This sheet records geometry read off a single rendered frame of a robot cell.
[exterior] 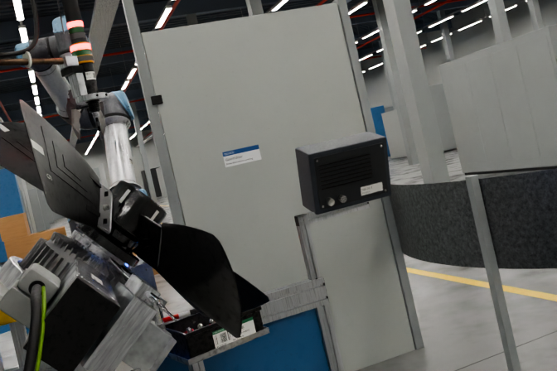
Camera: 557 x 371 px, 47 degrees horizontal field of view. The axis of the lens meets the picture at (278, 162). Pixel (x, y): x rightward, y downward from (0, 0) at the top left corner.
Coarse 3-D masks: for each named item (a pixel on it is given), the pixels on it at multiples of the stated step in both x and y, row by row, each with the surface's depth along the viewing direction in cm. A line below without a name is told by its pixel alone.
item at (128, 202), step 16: (112, 192) 128; (112, 208) 125; (128, 208) 125; (144, 208) 126; (160, 208) 128; (80, 224) 125; (112, 224) 125; (128, 224) 125; (96, 240) 122; (112, 240) 124; (128, 240) 127; (128, 256) 124
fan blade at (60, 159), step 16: (32, 112) 107; (32, 128) 102; (48, 128) 109; (48, 144) 105; (64, 144) 112; (48, 160) 102; (64, 160) 108; (80, 160) 116; (64, 176) 106; (80, 176) 112; (96, 176) 120; (48, 192) 97; (64, 192) 104; (80, 192) 111; (96, 192) 118; (64, 208) 102; (80, 208) 110; (96, 208) 117; (96, 224) 116
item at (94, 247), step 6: (72, 234) 125; (78, 234) 124; (84, 234) 126; (78, 240) 123; (84, 240) 122; (90, 240) 124; (90, 246) 122; (96, 246) 124; (96, 252) 122; (102, 252) 122; (108, 252) 124; (102, 258) 122; (108, 258) 122; (114, 258) 125; (120, 264) 124
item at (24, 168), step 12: (0, 132) 132; (12, 132) 134; (24, 132) 137; (0, 144) 129; (12, 144) 131; (24, 144) 133; (0, 156) 126; (12, 156) 128; (24, 156) 130; (12, 168) 126; (24, 168) 128; (24, 180) 126; (36, 180) 127
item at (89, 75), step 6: (84, 66) 137; (90, 66) 138; (84, 72) 137; (90, 72) 137; (84, 78) 137; (90, 78) 137; (90, 84) 137; (96, 84) 139; (90, 90) 137; (96, 90) 138; (90, 102) 138; (96, 102) 138; (90, 108) 138; (96, 108) 138
